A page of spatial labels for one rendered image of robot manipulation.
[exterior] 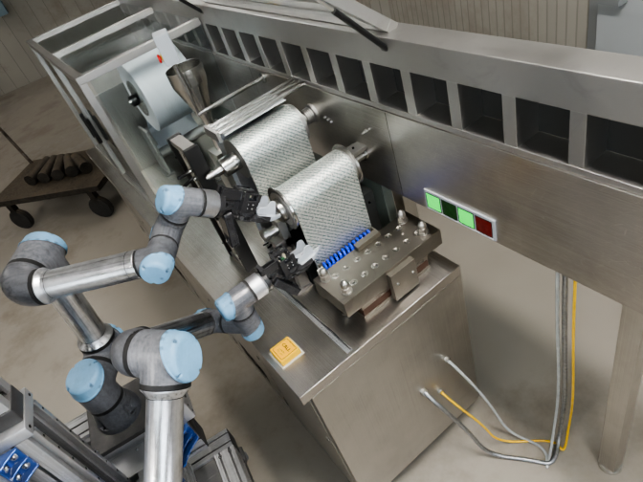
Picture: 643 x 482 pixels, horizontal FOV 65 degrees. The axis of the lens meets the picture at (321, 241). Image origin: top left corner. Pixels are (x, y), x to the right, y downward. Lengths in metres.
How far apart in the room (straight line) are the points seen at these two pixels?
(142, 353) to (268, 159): 0.75
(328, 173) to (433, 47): 0.52
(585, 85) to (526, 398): 1.67
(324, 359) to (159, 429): 0.53
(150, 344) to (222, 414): 1.55
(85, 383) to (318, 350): 0.70
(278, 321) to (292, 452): 0.93
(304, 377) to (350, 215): 0.52
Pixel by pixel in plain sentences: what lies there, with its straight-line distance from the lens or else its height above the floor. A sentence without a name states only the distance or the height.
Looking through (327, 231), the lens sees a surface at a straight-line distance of 1.59.
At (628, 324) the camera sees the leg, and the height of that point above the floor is 0.87.
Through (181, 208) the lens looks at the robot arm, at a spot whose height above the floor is 1.47.
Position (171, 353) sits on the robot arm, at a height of 1.31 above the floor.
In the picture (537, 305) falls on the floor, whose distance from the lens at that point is 2.75.
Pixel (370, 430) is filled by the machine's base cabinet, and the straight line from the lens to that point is 1.86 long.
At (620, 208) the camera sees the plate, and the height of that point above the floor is 1.40.
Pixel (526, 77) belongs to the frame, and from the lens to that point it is 1.08.
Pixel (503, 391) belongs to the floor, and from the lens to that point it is 2.47.
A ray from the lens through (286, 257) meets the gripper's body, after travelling 1.50.
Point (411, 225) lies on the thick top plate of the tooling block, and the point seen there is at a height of 1.03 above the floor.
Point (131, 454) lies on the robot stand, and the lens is 1.91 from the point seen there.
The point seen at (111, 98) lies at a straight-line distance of 2.28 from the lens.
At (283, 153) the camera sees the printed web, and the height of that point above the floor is 1.31.
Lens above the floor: 2.11
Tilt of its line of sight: 39 degrees down
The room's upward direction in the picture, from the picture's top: 21 degrees counter-clockwise
